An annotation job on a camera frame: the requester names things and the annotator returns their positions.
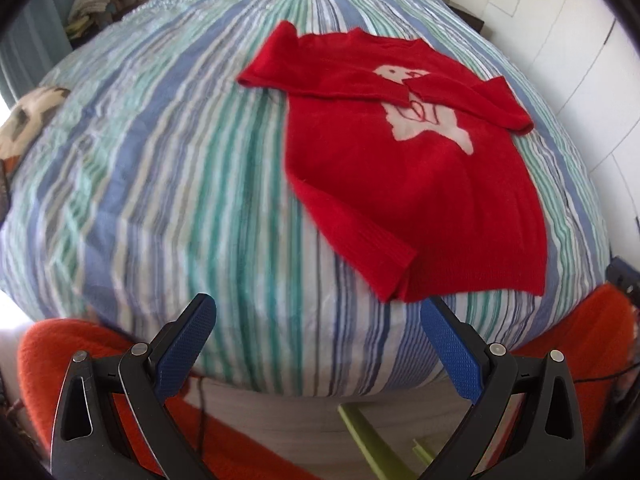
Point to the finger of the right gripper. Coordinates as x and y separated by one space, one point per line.
625 278

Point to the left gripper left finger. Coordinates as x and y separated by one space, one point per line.
89 440

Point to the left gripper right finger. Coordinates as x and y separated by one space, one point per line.
546 440

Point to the red sweater with white motif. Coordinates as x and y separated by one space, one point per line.
406 162

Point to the green plastic object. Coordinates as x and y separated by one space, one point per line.
381 458

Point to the white wardrobe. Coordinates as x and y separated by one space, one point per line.
582 61

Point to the striped blue green bedspread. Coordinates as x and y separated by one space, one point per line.
160 177

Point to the dark bedside table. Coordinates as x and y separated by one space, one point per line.
473 21

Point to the patterned cushion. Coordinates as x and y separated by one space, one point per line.
29 116

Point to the teal curtain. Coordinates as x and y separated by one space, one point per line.
32 45

